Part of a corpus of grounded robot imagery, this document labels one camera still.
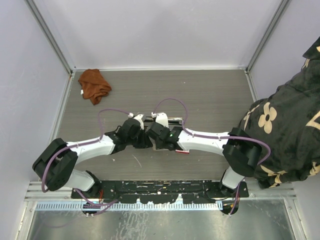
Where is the black stapler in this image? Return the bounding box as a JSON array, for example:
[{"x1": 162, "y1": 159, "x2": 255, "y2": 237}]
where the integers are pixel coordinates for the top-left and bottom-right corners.
[{"x1": 143, "y1": 116, "x2": 183, "y2": 125}]

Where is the red white staple box sleeve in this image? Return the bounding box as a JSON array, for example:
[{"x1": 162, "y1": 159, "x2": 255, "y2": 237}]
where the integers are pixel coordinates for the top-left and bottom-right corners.
[{"x1": 175, "y1": 149, "x2": 190, "y2": 154}]

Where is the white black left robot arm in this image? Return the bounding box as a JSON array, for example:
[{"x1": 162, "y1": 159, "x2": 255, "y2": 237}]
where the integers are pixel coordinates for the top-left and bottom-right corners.
[{"x1": 32, "y1": 114, "x2": 153, "y2": 198}]

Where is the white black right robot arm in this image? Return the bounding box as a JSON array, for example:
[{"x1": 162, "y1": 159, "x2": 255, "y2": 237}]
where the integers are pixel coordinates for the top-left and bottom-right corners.
[{"x1": 145, "y1": 122, "x2": 262, "y2": 197}]

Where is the orange-brown cloth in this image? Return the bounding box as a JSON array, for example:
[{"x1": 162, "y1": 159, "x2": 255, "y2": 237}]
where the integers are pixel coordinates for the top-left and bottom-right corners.
[{"x1": 78, "y1": 69, "x2": 112, "y2": 105}]

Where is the black floral fleece garment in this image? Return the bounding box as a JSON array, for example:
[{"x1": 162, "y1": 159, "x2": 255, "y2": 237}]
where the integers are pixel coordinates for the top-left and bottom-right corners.
[{"x1": 238, "y1": 40, "x2": 320, "y2": 189}]

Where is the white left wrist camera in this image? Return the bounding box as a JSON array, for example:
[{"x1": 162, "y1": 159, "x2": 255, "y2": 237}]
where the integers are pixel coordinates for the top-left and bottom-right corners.
[{"x1": 133, "y1": 114, "x2": 145, "y2": 130}]

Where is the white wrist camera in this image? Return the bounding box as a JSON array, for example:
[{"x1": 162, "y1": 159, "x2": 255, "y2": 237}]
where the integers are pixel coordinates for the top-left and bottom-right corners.
[
  {"x1": 151, "y1": 112, "x2": 169, "y2": 128},
  {"x1": 133, "y1": 114, "x2": 145, "y2": 130}
]

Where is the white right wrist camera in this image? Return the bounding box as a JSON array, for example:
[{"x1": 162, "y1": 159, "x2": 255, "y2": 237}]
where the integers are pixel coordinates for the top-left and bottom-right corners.
[{"x1": 151, "y1": 112, "x2": 169, "y2": 128}]

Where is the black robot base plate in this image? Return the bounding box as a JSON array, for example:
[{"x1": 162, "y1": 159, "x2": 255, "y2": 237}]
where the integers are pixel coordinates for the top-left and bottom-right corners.
[{"x1": 82, "y1": 180, "x2": 236, "y2": 204}]

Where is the perforated cable duct strip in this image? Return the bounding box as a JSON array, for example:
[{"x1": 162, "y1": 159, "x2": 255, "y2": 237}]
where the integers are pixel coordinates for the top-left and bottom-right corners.
[{"x1": 35, "y1": 201, "x2": 223, "y2": 212}]

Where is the aluminium front rail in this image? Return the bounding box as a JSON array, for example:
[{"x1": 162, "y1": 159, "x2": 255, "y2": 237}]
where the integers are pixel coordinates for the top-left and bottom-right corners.
[{"x1": 24, "y1": 181, "x2": 72, "y2": 202}]

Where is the aluminium frame post left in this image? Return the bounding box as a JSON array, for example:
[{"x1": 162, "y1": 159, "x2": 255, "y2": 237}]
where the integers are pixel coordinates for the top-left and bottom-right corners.
[{"x1": 24, "y1": 0, "x2": 74, "y2": 75}]

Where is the aluminium frame post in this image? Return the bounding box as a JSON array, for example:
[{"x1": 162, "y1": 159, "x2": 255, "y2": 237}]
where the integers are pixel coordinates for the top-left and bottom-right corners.
[
  {"x1": 245, "y1": 0, "x2": 291, "y2": 74},
  {"x1": 24, "y1": 0, "x2": 74, "y2": 75}
]

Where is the aluminium frame post right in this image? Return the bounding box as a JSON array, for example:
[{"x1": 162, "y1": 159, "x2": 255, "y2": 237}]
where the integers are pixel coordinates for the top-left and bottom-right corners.
[{"x1": 245, "y1": 0, "x2": 291, "y2": 74}]

